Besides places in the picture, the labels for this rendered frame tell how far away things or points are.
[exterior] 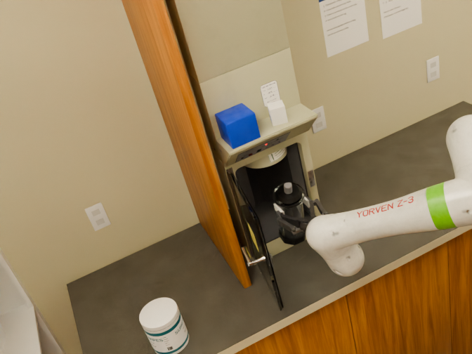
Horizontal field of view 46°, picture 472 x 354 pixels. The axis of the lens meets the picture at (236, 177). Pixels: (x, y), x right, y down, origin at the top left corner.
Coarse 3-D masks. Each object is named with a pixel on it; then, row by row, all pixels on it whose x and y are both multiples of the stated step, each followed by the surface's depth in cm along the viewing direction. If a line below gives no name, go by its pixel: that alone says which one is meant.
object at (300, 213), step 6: (300, 186) 190; (276, 198) 188; (300, 198) 187; (282, 204) 186; (288, 204) 185; (294, 204) 185; (300, 204) 188; (282, 210) 189; (288, 210) 188; (294, 210) 188; (300, 210) 190; (294, 216) 191; (300, 216) 192; (282, 228) 197; (282, 234) 200; (288, 234) 198; (300, 234) 199
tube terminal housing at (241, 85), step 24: (288, 48) 176; (240, 72) 173; (264, 72) 176; (288, 72) 180; (216, 96) 173; (240, 96) 176; (288, 96) 184; (216, 144) 182; (288, 144) 192; (312, 168) 201; (312, 192) 206; (240, 240) 214
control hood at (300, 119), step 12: (288, 108) 185; (300, 108) 183; (264, 120) 182; (288, 120) 178; (300, 120) 176; (312, 120) 178; (264, 132) 176; (276, 132) 174; (288, 132) 178; (300, 132) 186; (252, 144) 172; (228, 156) 173
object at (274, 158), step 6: (282, 150) 197; (270, 156) 194; (276, 156) 195; (282, 156) 197; (252, 162) 196; (258, 162) 195; (264, 162) 194; (270, 162) 194; (276, 162) 195; (252, 168) 196; (258, 168) 195
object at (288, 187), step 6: (282, 186) 190; (288, 186) 185; (294, 186) 189; (276, 192) 189; (282, 192) 188; (288, 192) 186; (294, 192) 187; (300, 192) 187; (282, 198) 186; (288, 198) 185; (294, 198) 185
